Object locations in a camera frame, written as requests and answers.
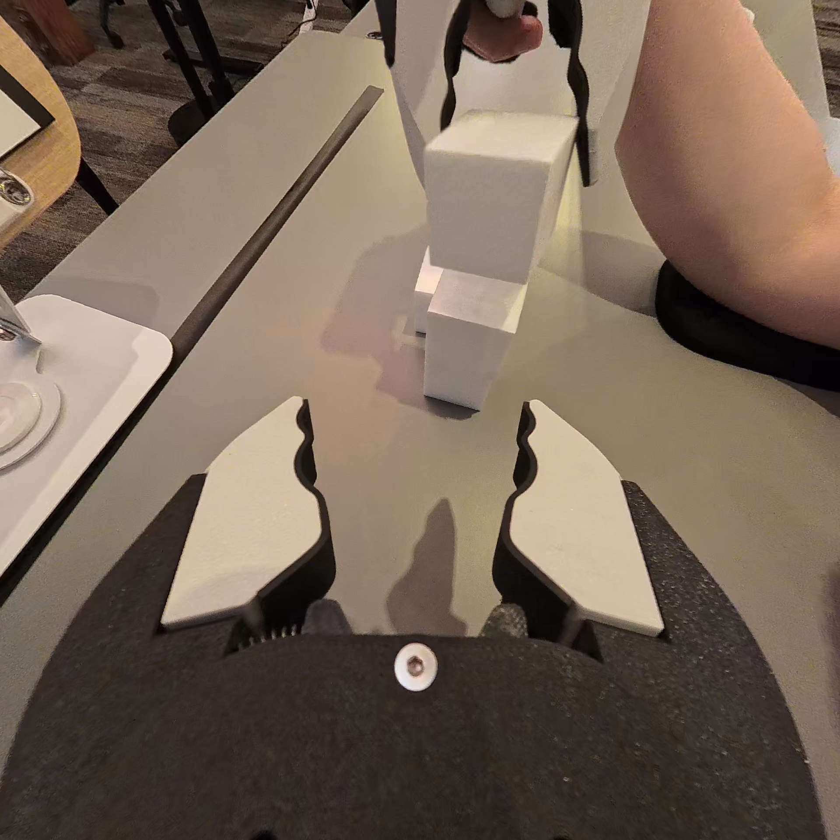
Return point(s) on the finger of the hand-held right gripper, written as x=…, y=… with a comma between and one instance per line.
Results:
x=610, y=65
x=420, y=65

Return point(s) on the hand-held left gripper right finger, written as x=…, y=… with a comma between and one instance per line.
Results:
x=584, y=538

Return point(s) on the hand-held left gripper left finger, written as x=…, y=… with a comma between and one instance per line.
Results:
x=249, y=531

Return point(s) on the white foam cube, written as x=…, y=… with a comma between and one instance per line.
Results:
x=426, y=295
x=466, y=348
x=485, y=197

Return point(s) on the person's right forearm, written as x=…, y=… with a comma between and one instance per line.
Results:
x=722, y=164

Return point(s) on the person's right hand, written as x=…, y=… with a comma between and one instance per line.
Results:
x=505, y=39

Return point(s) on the white document stand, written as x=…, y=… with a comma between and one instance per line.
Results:
x=98, y=394

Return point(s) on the black floor stand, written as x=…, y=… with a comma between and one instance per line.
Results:
x=197, y=98

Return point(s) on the black mesh wrist rest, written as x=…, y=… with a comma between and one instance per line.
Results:
x=709, y=328

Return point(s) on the wooden document board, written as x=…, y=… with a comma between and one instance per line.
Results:
x=52, y=131

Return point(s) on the printed instruction sheet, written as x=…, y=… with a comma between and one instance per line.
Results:
x=13, y=124

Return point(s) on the wooden post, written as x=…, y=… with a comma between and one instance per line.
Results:
x=46, y=26

